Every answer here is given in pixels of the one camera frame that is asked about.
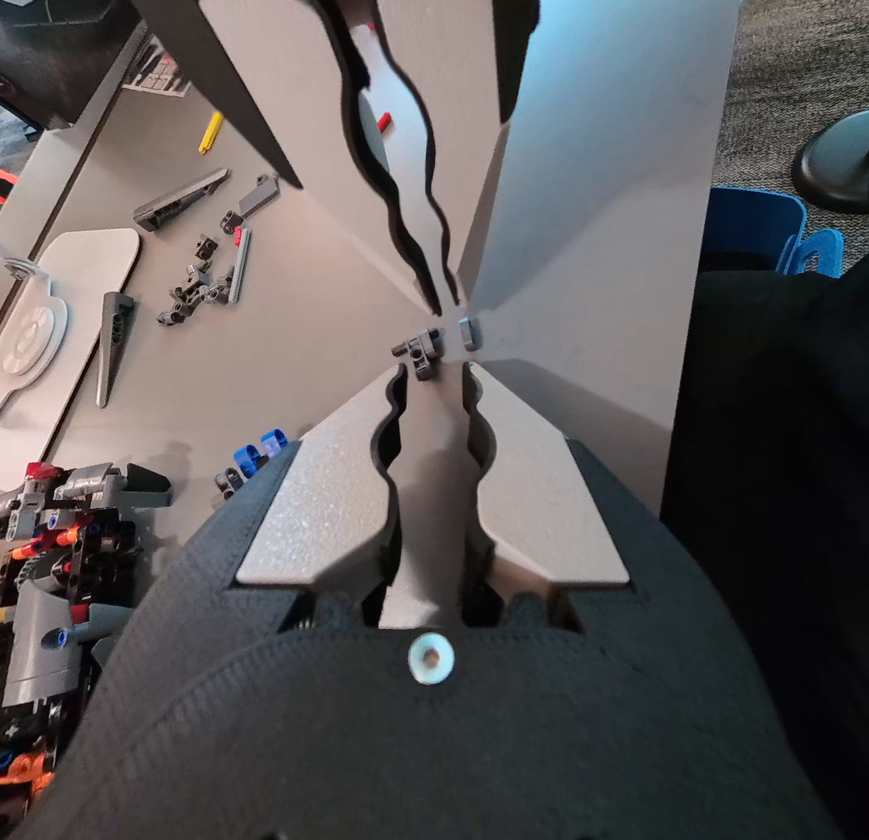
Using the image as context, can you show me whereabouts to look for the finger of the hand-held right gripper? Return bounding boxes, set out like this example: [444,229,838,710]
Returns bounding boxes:
[375,0,511,308]
[197,0,444,318]

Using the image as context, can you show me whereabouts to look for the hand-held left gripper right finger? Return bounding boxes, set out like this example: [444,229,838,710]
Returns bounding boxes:
[462,361,632,629]

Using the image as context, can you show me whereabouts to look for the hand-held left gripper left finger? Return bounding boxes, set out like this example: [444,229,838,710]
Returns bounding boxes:
[233,361,410,629]

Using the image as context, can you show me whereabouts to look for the dark grey lego pin connector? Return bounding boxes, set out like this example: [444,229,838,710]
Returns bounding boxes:
[392,326,444,381]

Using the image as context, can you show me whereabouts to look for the black lego box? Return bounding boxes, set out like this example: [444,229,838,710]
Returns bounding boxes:
[0,0,148,129]

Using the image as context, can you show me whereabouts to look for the long dark grey lego panel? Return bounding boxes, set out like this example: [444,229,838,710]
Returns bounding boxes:
[132,167,231,233]

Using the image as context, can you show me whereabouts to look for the long grey lego beam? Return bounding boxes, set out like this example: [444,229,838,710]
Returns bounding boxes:
[227,227,253,305]

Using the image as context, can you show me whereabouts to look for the pile of grey lego connectors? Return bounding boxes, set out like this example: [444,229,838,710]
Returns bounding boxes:
[156,258,236,329]

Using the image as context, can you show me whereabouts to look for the pointed dark grey lego panel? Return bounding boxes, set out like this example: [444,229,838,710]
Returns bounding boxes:
[94,291,137,410]

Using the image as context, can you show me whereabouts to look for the grey lego vehicle model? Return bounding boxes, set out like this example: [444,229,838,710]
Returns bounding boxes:
[0,460,175,807]

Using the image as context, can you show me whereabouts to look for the instruction booklet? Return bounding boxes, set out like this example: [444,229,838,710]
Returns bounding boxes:
[121,33,196,101]

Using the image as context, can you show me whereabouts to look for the blue connector pieces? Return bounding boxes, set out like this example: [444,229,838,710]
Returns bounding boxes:
[215,428,291,501]

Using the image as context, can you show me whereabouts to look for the grey flat panel piece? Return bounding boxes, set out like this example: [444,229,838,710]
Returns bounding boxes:
[238,174,282,219]

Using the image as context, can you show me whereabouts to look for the person's black pants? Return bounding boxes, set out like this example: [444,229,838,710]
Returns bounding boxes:
[660,255,869,840]

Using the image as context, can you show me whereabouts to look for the light grey flat board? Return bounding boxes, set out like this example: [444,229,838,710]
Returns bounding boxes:
[0,227,142,489]

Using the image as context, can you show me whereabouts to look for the blue storage bin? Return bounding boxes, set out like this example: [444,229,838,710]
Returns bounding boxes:
[701,186,845,279]

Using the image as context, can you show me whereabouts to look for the round white disc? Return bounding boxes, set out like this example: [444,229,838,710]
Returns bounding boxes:
[0,296,70,412]

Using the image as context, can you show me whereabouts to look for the black round stand base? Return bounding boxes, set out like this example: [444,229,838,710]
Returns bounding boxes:
[790,110,869,216]

